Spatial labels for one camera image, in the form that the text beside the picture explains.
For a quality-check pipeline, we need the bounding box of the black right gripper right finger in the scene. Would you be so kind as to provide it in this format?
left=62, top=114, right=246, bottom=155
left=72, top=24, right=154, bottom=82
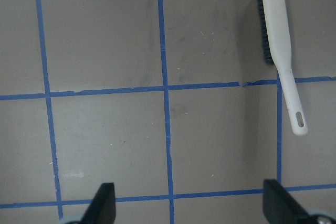
left=262, top=179, right=326, bottom=223

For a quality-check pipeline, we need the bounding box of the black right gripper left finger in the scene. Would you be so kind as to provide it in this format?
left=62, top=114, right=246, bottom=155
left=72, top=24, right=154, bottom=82
left=79, top=183, right=116, bottom=224

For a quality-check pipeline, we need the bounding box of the beige hand brush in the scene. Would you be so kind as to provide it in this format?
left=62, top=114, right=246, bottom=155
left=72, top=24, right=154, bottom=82
left=257, top=0, right=308, bottom=136

